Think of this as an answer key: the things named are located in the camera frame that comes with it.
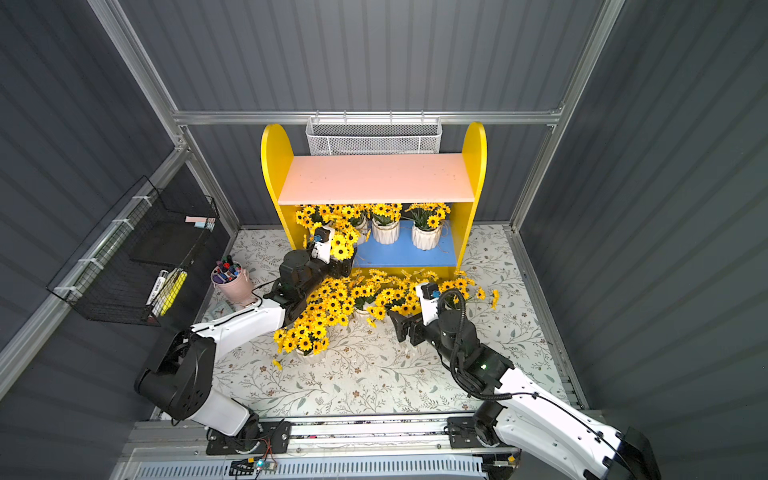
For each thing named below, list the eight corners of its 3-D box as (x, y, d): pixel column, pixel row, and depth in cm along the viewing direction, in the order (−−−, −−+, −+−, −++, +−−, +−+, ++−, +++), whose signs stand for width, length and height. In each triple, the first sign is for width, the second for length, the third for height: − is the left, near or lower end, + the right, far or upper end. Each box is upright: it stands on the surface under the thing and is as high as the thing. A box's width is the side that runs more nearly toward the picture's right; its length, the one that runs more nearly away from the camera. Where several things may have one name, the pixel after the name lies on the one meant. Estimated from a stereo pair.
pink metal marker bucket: (223, 302, 99) (205, 282, 90) (230, 284, 104) (214, 263, 94) (249, 302, 99) (233, 282, 90) (255, 284, 104) (241, 263, 94)
